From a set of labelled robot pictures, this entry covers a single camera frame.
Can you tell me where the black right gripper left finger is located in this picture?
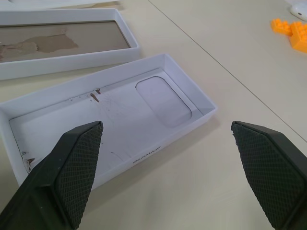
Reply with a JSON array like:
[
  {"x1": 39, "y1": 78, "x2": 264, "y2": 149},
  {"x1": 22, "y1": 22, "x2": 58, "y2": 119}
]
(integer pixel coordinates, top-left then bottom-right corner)
[{"x1": 0, "y1": 121, "x2": 104, "y2": 230}]

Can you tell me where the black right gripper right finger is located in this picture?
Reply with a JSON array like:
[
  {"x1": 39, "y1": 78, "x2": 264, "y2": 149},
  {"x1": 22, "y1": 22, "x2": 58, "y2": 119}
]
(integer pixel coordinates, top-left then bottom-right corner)
[{"x1": 231, "y1": 120, "x2": 307, "y2": 230}]

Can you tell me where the white phone box lid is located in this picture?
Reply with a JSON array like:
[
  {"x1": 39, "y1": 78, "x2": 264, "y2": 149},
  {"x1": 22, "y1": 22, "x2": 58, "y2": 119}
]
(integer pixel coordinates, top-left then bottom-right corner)
[{"x1": 0, "y1": 53, "x2": 218, "y2": 192}]

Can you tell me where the white phone box tray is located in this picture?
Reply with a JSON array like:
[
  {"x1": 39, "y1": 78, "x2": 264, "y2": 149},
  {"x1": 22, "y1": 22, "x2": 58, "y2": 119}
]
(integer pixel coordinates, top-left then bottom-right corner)
[{"x1": 0, "y1": 8, "x2": 141, "y2": 81}]

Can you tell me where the orange toy brick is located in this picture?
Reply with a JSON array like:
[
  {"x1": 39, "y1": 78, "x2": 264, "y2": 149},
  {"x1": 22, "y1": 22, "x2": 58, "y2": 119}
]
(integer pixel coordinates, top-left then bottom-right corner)
[
  {"x1": 270, "y1": 18, "x2": 293, "y2": 37},
  {"x1": 288, "y1": 21, "x2": 307, "y2": 54}
]

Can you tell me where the white rounded object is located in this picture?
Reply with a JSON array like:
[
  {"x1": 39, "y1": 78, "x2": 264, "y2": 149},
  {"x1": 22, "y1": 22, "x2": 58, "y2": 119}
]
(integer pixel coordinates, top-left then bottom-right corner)
[{"x1": 288, "y1": 2, "x2": 307, "y2": 19}]

